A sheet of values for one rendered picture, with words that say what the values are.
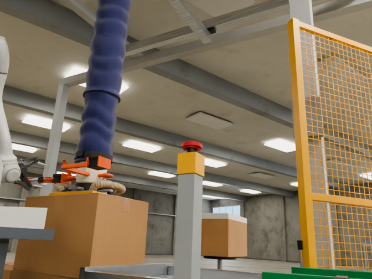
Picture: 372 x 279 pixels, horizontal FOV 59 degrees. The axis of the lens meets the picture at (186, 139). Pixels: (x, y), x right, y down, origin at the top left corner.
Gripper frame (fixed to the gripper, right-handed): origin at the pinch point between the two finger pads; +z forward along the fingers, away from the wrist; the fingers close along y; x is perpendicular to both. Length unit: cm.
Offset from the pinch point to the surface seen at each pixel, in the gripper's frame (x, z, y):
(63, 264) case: 36, -6, 48
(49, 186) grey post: -243, 195, -41
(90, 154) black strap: 32.4, 5.1, -11.6
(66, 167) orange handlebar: 34.7, -12.6, 0.5
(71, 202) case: 35.2, -6.3, 17.9
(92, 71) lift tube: 27, 2, -66
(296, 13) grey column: 136, 107, -147
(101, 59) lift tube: 32, 4, -74
